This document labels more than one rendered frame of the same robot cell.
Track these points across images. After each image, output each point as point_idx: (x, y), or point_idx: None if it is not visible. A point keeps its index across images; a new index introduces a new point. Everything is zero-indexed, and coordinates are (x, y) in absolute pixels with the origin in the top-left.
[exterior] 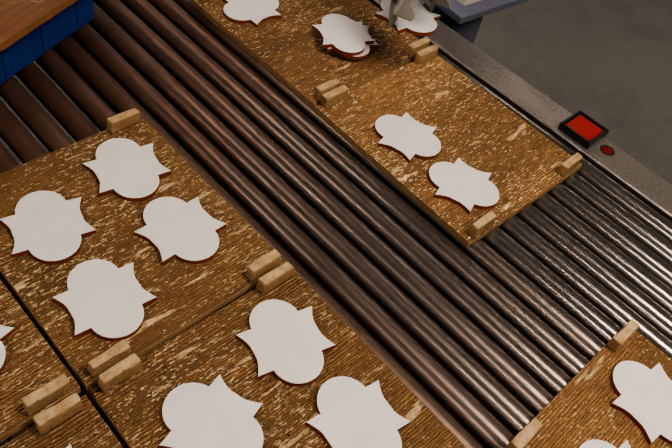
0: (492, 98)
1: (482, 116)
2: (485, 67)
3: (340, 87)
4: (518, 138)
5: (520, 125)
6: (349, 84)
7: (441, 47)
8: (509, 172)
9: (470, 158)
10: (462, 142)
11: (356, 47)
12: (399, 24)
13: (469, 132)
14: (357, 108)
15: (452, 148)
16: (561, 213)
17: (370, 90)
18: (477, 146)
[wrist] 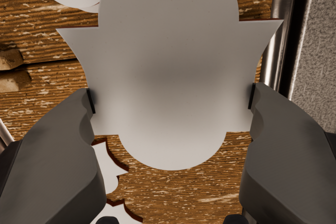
0: (244, 158)
1: (203, 172)
2: (316, 94)
3: (1, 83)
4: (212, 202)
5: (232, 194)
6: (50, 54)
7: (307, 18)
8: (164, 221)
9: (140, 201)
10: (148, 187)
11: None
12: (103, 117)
13: (167, 181)
14: (42, 103)
15: (130, 188)
16: None
17: (81, 80)
18: (160, 195)
